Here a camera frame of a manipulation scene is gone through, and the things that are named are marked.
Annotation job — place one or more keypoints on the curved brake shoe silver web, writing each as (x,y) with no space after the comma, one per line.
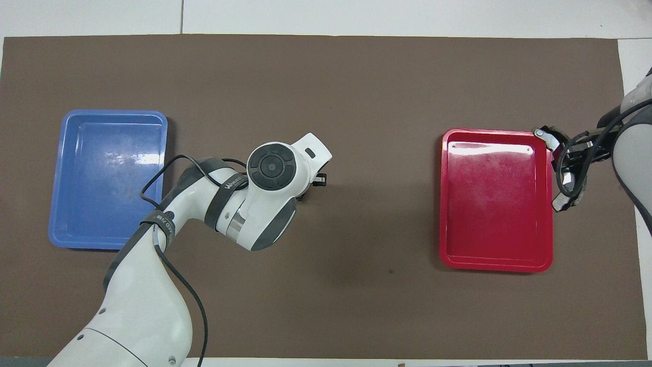
(571,200)

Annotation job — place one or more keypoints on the brown table mat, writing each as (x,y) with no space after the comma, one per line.
(356,280)

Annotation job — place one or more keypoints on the red plastic tray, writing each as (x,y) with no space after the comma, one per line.
(494,214)

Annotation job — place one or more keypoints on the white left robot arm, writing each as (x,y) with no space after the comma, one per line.
(153,316)

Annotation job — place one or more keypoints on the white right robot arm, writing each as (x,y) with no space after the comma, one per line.
(634,153)

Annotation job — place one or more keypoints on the blue plastic tray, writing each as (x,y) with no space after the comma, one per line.
(102,204)

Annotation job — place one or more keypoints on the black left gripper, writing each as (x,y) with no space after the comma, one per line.
(311,186)

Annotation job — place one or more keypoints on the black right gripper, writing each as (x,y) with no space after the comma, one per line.
(593,148)

